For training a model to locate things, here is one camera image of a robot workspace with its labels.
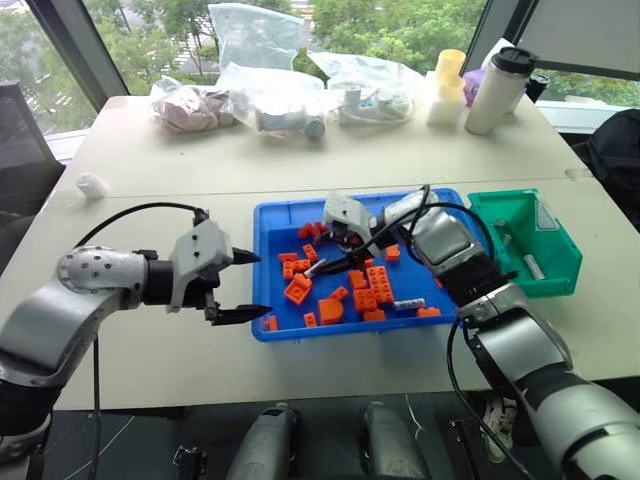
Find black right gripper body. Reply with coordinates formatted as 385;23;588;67
331;224;375;262

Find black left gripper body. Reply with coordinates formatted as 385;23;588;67
181;268;224;327

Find blue plastic bin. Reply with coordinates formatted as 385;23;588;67
252;186;469;344

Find green plastic bin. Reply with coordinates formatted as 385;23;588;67
466;188;584;299

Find large orange toy brick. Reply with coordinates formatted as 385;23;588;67
365;265;397;304
283;273;314;305

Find orange half-round toy block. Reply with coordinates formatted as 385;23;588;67
317;297;345;327

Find clear bag with grey items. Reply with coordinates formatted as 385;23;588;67
219;64;331;142

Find dark rounded grey shape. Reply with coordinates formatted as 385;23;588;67
224;401;302;480
360;401;432;480

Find white power strip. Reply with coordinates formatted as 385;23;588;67
337;85;417;125

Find small white cylindrical object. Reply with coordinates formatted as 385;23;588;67
75;171;110;200

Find clear bag of pink items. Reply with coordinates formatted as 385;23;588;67
149;75;251;135

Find clear bag with power strip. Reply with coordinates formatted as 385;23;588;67
305;49;426;127

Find green glass bottle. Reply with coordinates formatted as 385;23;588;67
291;46;329;84

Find purple plastic box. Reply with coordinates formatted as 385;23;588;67
461;67;489;109

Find yellow plastic cup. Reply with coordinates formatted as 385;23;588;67
434;48;468;104

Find white tumbler with black lid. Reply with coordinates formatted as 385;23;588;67
463;46;540;137

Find large pale plastic bag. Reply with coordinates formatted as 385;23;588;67
206;2;312;76

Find black drink can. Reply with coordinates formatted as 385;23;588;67
524;72;551;105

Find black backpack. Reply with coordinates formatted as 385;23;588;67
569;108;640;234

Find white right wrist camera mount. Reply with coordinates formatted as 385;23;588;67
321;191;382;247

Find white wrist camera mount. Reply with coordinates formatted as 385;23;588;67
321;191;382;247
166;220;236;314

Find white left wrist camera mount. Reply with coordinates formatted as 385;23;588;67
166;220;236;314

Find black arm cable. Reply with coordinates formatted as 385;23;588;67
445;317;535;480
73;201;211;480
357;184;503;264

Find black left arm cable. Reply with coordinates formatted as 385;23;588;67
73;201;211;480

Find black right arm lower cable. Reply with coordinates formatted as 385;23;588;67
445;317;535;480

